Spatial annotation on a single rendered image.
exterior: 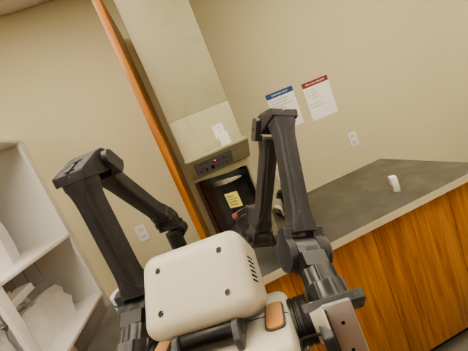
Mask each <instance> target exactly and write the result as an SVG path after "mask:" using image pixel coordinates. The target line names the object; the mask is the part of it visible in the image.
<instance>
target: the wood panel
mask: <svg viewBox="0 0 468 351"><path fill-rule="evenodd" d="M91 1H92V2H93V5H94V6H95V9H96V11H97V13H98V16H99V18H100V20H101V22H102V25H103V27H104V29H105V31H106V33H107V35H108V37H109V40H110V42H111V44H112V46H113V49H114V51H115V53H116V55H117V57H118V60H119V61H120V64H121V66H122V68H123V71H124V73H125V75H126V77H127V80H128V81H129V83H130V86H131V88H132V90H133V92H134V95H135V97H136V99H137V101H138V103H139V106H140V107H141V110H142V112H143V114H144V116H145V119H146V121H147V123H148V126H149V128H150V130H151V132H152V134H153V136H154V138H155V140H156V143H157V145H158V147H159V150H160V152H161V154H162V156H163V158H164V161H165V162H166V165H167V167H168V169H169V171H170V174H171V176H172V178H173V181H174V183H175V185H176V187H177V188H178V191H179V193H180V195H181V198H182V200H183V202H184V204H185V207H186V209H187V211H188V213H189V216H190V217H191V219H192V222H193V224H194V226H195V229H196V231H197V233H198V235H199V237H200V239H201V240H203V239H205V238H208V237H211V234H210V232H209V230H208V227H207V225H206V223H205V220H204V218H203V216H202V214H201V211H200V210H199V207H198V205H197V203H196V200H195V198H194V195H193V194H192V191H191V189H190V187H189V185H188V183H187V180H186V178H185V175H184V173H183V172H182V169H181V167H180V165H179V162H178V160H177V158H176V155H175V153H174V151H173V149H172V147H171V144H170V142H169V140H168V138H167V135H166V133H165V131H164V128H163V127H162V124H161V122H160V120H159V117H158V115H157V113H156V111H155V108H154V106H153V104H152V102H151V100H150V97H149V95H148V93H147V90H146V88H145V86H144V84H143V82H142V80H141V77H140V75H139V72H138V70H137V68H136V66H135V64H134V61H133V60H132V57H131V55H130V52H129V50H128V48H127V45H126V44H125V41H124V39H123V37H122V35H121V33H120V31H119V30H118V27H117V26H116V24H115V22H114V21H113V19H112V17H111V15H110V14H109V11H108V10H107V8H106V6H105V5H104V3H103V1H102V0H91Z"/></svg>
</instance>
